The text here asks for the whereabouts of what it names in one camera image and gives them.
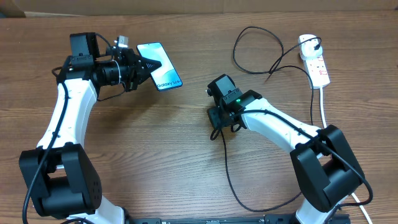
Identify black smartphone with blue screen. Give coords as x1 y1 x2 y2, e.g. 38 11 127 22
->
137 42 183 91

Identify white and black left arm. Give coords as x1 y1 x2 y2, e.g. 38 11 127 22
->
19 32 162 223

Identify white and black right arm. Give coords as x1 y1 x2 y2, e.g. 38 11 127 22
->
206 74 373 223

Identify white charger plug adapter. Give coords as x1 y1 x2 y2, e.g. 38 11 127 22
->
298 34 323 61

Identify white power strip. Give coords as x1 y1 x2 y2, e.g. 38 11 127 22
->
298 34 331 90

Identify white power strip cord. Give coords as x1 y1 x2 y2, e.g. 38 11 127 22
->
318 86 374 224

